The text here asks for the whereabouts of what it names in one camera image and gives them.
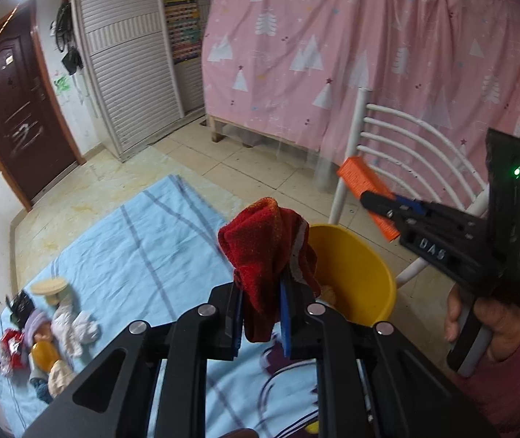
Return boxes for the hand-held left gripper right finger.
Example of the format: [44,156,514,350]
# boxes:
[281,278,498,438]

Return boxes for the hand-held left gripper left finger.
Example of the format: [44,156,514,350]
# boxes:
[23,283,246,438]

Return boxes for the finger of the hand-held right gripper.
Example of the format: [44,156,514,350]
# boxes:
[360,190,414,234]
[394,195,432,218]

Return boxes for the yellow plastic basin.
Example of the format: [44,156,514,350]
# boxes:
[308,223,397,327]

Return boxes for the red cloth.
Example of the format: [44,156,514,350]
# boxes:
[218,197,322,344]

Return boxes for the purple knit sock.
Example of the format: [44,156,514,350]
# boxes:
[23,309,53,344]

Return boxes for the person's right forearm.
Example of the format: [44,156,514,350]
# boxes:
[458,315,520,434]

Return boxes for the person's right hand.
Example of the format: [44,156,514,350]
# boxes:
[443,287,520,363]

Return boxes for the white metal chair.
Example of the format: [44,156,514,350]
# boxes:
[328,88,520,291]

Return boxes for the light blue checked blanket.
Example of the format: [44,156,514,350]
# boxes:
[0,174,334,438]

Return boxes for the white crumpled sock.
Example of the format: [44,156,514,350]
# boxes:
[52,300,101,357]

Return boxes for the pink tree-print curtain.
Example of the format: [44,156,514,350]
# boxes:
[201,0,520,181]

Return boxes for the cream knit sock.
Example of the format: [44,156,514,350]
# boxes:
[47,359,77,399]

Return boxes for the beige round stand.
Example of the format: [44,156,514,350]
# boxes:
[30,278,68,306]

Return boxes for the orange plastic bottle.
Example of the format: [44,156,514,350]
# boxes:
[29,342,61,371]

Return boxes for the blue cloth piece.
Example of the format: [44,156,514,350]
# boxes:
[31,376,54,403]

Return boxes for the black crumpled wrapper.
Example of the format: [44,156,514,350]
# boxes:
[7,291,35,326]

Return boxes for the red snack packet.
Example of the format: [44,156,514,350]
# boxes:
[0,328,26,377]

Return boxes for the colourful chart poster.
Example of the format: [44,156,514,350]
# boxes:
[164,0,201,66]

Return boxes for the white louvered wardrobe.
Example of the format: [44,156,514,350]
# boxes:
[70,0,211,163]

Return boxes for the dark brown door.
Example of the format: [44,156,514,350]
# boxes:
[0,7,88,211]

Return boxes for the black hanging bags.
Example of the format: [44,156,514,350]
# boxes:
[54,0,85,76]

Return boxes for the wooden bed frame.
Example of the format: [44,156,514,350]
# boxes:
[207,116,324,152]

